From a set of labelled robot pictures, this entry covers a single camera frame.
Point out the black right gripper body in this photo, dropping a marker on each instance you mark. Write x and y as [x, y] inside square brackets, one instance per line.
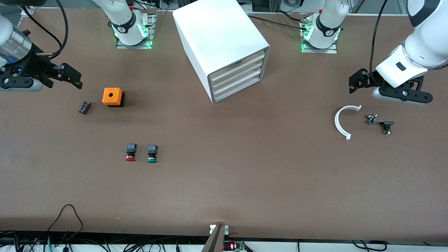
[36, 65]

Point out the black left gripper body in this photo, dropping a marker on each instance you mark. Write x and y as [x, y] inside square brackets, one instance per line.
[371, 78]

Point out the red push button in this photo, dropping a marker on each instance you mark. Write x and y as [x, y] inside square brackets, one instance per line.
[130, 152]

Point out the white drawer holding button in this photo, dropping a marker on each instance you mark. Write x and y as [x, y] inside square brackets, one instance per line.
[239, 74]

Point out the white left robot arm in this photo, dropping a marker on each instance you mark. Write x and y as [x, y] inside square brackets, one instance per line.
[420, 45]

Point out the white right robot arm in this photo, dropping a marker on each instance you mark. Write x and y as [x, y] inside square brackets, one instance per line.
[126, 21]

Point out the green push button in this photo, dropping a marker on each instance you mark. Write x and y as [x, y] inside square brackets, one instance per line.
[152, 154]

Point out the white drawer under cabinet lid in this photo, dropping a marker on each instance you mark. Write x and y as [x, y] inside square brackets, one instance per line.
[238, 66]

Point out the small black terminal block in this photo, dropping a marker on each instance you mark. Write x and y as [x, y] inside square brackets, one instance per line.
[84, 107]

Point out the small grey metal part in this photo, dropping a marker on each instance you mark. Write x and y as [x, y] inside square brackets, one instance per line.
[371, 119]

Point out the white curved plastic clip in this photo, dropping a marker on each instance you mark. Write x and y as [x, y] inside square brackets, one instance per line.
[337, 122]

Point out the orange box with hole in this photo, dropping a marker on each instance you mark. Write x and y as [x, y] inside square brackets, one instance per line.
[112, 96]

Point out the red lit electronics board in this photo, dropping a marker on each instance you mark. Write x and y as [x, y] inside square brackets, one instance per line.
[232, 246]

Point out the small black switch part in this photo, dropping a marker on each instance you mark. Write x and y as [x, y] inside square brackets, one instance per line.
[386, 125]

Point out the aluminium frame profile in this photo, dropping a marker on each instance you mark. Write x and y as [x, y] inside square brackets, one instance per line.
[23, 15]

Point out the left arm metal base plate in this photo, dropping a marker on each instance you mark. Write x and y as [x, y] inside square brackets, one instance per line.
[304, 49]

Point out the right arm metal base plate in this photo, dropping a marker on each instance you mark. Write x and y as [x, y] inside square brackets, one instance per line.
[150, 35]

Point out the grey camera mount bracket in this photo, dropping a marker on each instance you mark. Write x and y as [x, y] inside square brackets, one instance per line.
[215, 239]

